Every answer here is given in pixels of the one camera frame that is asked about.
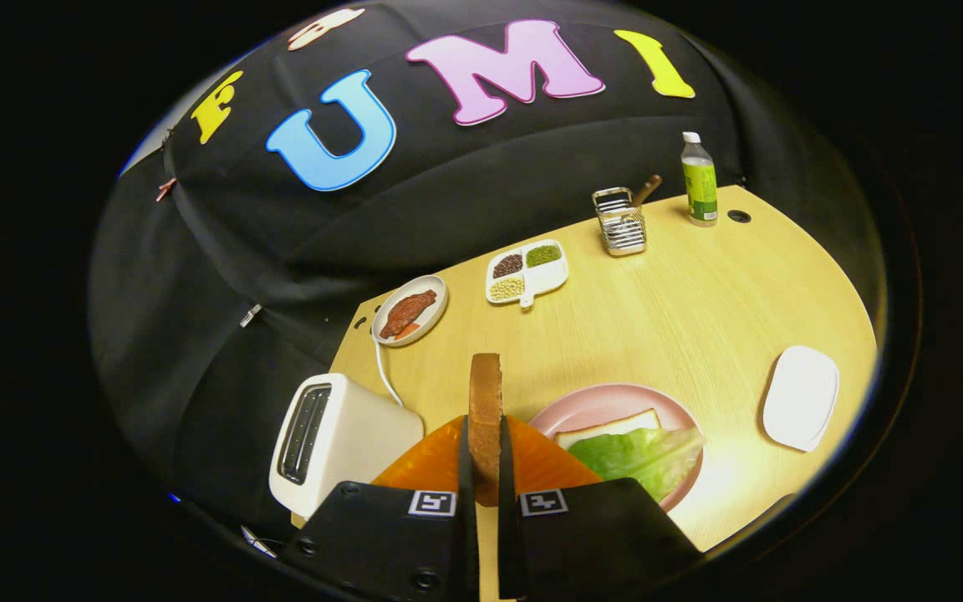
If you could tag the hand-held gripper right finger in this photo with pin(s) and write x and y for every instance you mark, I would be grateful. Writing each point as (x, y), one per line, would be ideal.
(590, 539)

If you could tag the pink round plate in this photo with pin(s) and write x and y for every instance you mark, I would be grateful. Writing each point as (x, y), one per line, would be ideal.
(582, 410)

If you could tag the white toaster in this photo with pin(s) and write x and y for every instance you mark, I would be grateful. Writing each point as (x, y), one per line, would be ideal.
(356, 435)

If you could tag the dark beans pile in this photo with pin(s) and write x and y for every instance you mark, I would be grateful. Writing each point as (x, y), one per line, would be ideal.
(507, 266)

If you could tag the silver cloth clip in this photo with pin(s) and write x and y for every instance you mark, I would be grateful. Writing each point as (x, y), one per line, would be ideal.
(250, 315)

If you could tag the white round plate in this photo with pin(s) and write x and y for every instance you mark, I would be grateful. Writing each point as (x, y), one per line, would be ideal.
(435, 288)

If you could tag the white bread slice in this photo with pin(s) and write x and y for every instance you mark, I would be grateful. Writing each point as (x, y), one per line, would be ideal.
(607, 428)

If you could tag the toasted bread slice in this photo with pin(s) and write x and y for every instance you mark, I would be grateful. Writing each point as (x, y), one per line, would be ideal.
(486, 418)

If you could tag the green beans pile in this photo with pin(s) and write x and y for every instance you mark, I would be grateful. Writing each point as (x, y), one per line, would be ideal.
(544, 255)

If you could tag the pink cloth clip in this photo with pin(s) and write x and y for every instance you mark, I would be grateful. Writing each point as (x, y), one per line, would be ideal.
(165, 189)

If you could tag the yellow beans pile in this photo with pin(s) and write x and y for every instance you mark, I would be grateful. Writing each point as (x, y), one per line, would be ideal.
(507, 288)

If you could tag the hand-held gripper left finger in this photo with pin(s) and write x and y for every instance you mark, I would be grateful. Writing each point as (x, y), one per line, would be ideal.
(389, 543)

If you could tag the white square plate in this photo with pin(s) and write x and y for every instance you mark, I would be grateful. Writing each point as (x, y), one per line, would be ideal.
(801, 397)

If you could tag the red meat slice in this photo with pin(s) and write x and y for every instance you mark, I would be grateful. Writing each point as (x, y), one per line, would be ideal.
(406, 312)

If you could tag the white divided dish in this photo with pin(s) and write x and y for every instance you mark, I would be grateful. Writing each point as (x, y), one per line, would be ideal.
(548, 276)

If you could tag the black backdrop cloth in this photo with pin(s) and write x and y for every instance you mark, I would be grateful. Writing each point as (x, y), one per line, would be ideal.
(448, 184)

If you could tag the green label bottle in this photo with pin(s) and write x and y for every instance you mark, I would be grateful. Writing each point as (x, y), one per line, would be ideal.
(700, 188)

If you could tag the green lettuce leaf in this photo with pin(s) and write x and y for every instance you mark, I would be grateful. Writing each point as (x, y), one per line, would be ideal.
(640, 460)

